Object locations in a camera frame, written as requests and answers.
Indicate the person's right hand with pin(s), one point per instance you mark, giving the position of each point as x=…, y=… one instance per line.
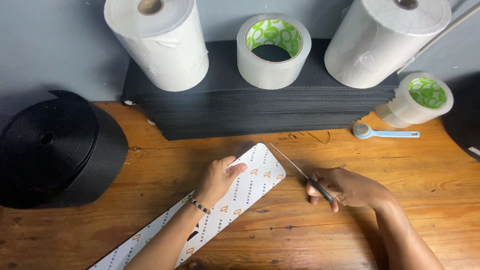
x=350, y=187

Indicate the person's left hand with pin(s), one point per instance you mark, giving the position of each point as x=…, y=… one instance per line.
x=215, y=183

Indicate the person's right fingers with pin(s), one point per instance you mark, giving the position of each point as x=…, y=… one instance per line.
x=321, y=193

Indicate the white printed strip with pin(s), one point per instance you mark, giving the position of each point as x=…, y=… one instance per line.
x=210, y=213

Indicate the stack of black fabric sheets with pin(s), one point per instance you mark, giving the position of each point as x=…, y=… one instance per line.
x=262, y=108

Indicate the clear tape roll green core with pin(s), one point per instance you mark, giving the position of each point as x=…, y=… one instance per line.
x=418, y=99
x=273, y=52

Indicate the black fabric roll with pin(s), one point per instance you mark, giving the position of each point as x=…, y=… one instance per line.
x=463, y=116

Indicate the large white film roll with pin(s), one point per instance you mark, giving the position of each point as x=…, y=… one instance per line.
x=382, y=41
x=161, y=41

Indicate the black webbing roll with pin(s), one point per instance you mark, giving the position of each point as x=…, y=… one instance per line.
x=56, y=150

